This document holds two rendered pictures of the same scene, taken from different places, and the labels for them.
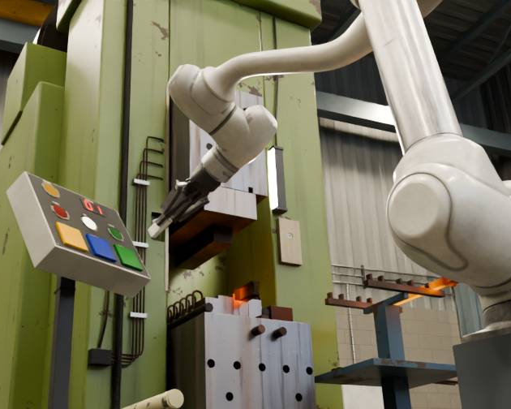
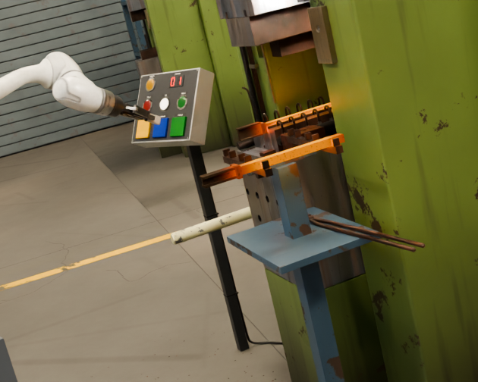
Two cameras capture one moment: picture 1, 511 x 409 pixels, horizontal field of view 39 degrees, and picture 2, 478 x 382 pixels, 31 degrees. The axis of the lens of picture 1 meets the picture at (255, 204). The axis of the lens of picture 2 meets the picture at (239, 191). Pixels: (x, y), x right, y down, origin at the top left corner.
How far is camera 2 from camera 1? 3.98 m
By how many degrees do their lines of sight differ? 107
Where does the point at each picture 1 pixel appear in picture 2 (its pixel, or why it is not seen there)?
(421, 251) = not seen: outside the picture
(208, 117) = not seen: hidden behind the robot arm
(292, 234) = (319, 26)
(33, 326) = not seen: hidden behind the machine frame
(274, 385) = (275, 215)
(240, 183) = (239, 9)
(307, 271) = (344, 67)
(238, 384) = (260, 210)
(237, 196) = (241, 25)
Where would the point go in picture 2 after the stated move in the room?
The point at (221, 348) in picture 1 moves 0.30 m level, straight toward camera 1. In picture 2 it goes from (248, 180) to (166, 197)
